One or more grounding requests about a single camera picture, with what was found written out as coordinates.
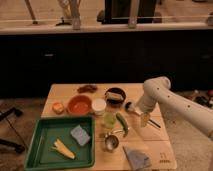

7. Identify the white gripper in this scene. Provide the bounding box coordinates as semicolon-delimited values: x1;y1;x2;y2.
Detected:
137;94;157;127

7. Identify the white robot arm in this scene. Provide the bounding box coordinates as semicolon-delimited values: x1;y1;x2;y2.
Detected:
137;76;213;141

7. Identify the green plastic cup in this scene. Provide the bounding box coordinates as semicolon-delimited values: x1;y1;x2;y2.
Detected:
104;113;116;129

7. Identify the metal measuring cup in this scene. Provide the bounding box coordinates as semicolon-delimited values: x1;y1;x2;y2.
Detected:
104;130;123;151

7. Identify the white paper cup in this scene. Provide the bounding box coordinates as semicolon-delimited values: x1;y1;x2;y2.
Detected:
92;98;106;116

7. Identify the green pepper toy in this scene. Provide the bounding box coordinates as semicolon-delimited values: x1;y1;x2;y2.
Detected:
116;113;129;137

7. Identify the wooden folding table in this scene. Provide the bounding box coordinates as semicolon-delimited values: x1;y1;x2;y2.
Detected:
41;83;177;171

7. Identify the dark brown bowl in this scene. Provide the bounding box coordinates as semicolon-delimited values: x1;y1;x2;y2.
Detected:
105;87;126;105

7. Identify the sponge in brown bowl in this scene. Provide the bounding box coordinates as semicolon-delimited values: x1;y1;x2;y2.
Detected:
106;92;122;101

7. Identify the grey folded cloth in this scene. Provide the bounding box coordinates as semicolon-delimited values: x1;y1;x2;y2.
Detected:
123;146;151;171

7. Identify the dark red meat toy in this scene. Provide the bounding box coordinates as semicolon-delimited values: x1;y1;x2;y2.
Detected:
77;85;98;93

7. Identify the blue sponge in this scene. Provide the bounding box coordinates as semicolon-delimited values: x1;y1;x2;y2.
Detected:
70;125;90;146

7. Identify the orange bowl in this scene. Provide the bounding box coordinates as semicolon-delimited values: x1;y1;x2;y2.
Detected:
67;95;92;116

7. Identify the orange bread toy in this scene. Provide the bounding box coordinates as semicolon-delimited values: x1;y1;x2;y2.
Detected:
52;102;64;114

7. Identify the yellow corn toy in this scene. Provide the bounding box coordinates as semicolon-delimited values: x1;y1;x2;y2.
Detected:
53;139;75;160

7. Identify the green plastic tray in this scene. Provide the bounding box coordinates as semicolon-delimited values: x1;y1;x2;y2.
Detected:
24;116;95;171

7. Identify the black chair base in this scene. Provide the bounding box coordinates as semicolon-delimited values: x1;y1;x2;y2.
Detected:
0;107;27;154

